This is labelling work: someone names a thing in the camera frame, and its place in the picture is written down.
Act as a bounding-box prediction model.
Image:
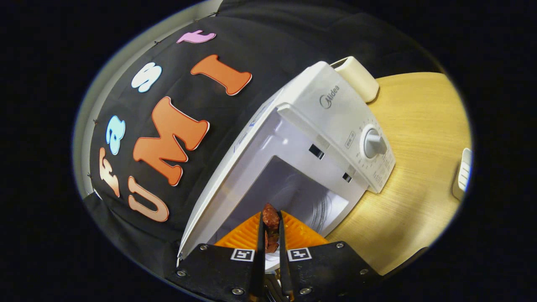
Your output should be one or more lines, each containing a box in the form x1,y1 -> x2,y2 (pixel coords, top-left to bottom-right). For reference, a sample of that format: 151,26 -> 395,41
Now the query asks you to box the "white microwave oven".
177,61 -> 396,273

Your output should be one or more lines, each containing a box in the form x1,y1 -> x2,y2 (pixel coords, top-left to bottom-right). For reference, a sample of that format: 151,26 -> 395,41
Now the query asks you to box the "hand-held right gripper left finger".
166,211 -> 266,302

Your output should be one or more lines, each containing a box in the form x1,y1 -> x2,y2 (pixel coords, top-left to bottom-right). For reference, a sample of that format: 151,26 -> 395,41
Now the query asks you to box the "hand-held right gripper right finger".
279,210 -> 381,301

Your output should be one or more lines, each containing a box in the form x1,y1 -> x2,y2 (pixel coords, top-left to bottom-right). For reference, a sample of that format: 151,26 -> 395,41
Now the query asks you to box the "white slotted tray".
452,148 -> 473,201

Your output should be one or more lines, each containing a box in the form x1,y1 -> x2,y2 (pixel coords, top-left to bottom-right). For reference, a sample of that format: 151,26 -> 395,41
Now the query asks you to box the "white toaster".
330,56 -> 381,104

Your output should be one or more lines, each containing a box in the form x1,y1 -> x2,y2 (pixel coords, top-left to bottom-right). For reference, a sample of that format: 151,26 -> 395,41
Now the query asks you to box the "glass turntable plate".
308,191 -> 339,235

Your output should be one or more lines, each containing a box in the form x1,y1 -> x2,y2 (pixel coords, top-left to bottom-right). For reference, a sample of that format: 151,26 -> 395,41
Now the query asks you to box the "red meat slice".
262,203 -> 281,254

